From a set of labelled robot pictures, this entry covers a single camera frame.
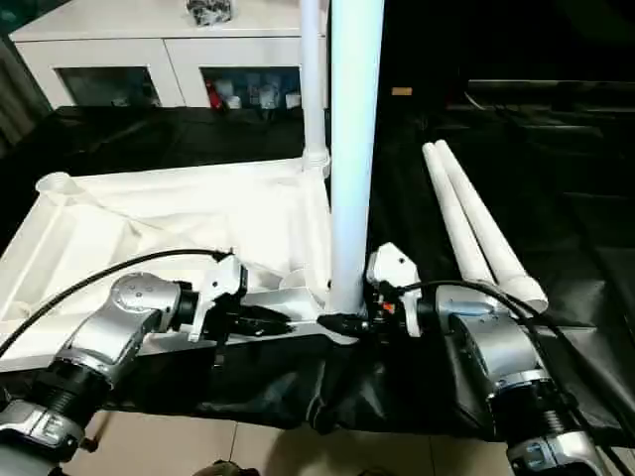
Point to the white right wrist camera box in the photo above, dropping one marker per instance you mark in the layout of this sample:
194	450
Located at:
389	266

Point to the black tv cabinet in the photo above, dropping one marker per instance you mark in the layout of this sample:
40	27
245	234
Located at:
516	45

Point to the silver left leg black foot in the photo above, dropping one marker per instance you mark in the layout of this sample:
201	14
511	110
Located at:
226	468

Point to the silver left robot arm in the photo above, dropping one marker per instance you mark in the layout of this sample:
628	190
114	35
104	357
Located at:
109	337

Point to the white cabinet with glass doors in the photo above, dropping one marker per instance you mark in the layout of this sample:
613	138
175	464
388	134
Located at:
109	45

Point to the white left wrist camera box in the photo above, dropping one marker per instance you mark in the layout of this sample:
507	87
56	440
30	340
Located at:
220	283

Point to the white plastic table top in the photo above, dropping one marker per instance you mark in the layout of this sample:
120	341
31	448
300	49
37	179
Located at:
149	228

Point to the toy figures behind cabinet glass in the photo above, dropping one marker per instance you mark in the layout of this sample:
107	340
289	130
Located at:
253	94

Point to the white plastic table leg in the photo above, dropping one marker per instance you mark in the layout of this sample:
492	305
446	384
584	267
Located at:
314	79
355	129
486	223
451	213

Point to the black work mat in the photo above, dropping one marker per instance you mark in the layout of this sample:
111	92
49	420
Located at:
575	198

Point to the grey plush toy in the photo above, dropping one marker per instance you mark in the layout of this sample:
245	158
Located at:
209	12

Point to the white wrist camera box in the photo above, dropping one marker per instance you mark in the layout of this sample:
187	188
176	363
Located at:
220	283
389	266

